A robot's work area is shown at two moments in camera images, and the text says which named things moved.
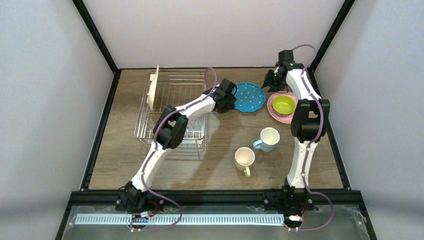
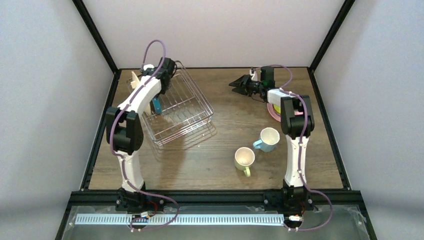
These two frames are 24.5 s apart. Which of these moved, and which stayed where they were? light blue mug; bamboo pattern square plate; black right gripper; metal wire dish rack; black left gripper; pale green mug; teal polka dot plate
Moved: black left gripper; bamboo pattern square plate; teal polka dot plate; black right gripper; metal wire dish rack
Stayed: pale green mug; light blue mug
